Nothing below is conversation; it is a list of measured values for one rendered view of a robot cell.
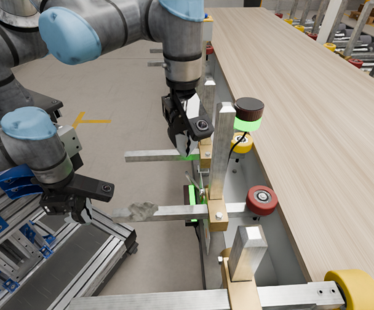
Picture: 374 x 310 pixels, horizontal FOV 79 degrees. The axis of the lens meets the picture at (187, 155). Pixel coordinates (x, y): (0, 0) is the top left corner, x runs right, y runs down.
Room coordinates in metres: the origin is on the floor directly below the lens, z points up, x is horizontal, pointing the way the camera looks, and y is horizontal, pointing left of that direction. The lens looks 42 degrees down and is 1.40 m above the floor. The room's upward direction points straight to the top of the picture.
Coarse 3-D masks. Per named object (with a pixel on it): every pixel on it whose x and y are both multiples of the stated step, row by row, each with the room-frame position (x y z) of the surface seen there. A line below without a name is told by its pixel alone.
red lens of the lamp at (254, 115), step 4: (236, 100) 0.43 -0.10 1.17; (260, 100) 0.43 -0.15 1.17; (236, 108) 0.41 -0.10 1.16; (240, 108) 0.40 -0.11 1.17; (236, 112) 0.40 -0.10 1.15; (240, 112) 0.40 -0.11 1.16; (244, 112) 0.39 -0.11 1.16; (248, 112) 0.39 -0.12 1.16; (252, 112) 0.39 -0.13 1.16; (256, 112) 0.39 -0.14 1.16; (260, 112) 0.39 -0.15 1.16; (236, 116) 0.40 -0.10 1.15; (240, 116) 0.40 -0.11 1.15; (244, 116) 0.39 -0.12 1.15; (248, 116) 0.39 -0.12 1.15; (252, 116) 0.39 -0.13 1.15; (256, 116) 0.39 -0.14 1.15; (260, 116) 0.40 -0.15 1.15; (244, 120) 0.39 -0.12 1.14; (248, 120) 0.39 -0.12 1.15; (252, 120) 0.39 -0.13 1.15; (256, 120) 0.39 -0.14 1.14
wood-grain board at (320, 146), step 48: (240, 48) 1.63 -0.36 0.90; (288, 48) 1.63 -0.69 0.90; (240, 96) 0.95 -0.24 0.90; (288, 96) 0.95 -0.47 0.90; (336, 96) 0.95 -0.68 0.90; (288, 144) 0.61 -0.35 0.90; (336, 144) 0.61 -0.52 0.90; (288, 192) 0.40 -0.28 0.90; (336, 192) 0.40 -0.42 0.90; (336, 240) 0.26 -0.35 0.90
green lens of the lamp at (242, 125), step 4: (236, 120) 0.40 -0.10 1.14; (240, 120) 0.40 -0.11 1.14; (260, 120) 0.40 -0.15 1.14; (236, 124) 0.40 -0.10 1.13; (240, 124) 0.39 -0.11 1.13; (244, 124) 0.39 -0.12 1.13; (248, 124) 0.39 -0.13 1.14; (252, 124) 0.39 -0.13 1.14; (256, 124) 0.39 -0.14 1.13; (236, 128) 0.40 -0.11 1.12; (240, 128) 0.39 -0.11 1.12; (244, 128) 0.39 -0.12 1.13; (248, 128) 0.39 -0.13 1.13; (252, 128) 0.39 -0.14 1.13; (256, 128) 0.39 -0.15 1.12
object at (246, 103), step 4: (240, 100) 0.43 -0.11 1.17; (244, 100) 0.43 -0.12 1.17; (248, 100) 0.43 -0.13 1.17; (252, 100) 0.43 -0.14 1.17; (256, 100) 0.43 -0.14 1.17; (236, 104) 0.42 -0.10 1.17; (240, 104) 0.41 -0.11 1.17; (244, 104) 0.41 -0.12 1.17; (248, 104) 0.41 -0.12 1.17; (252, 104) 0.41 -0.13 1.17; (256, 104) 0.41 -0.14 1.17; (260, 104) 0.41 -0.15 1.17; (244, 108) 0.40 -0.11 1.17; (248, 108) 0.40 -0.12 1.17; (252, 108) 0.40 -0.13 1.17; (256, 108) 0.40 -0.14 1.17; (260, 108) 0.40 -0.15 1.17; (244, 132) 0.42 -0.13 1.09; (232, 136) 0.40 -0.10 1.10; (244, 136) 0.41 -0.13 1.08; (240, 140) 0.42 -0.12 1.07; (236, 144) 0.42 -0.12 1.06; (232, 148) 0.42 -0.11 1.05; (228, 160) 0.42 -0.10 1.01
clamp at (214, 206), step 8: (208, 192) 0.42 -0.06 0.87; (208, 200) 0.39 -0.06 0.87; (216, 200) 0.39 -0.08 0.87; (224, 200) 0.39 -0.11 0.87; (208, 208) 0.37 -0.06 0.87; (216, 208) 0.37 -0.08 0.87; (224, 208) 0.37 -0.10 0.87; (208, 216) 0.36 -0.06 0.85; (224, 216) 0.34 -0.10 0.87; (208, 224) 0.34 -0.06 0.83; (216, 224) 0.32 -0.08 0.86; (224, 224) 0.33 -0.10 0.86
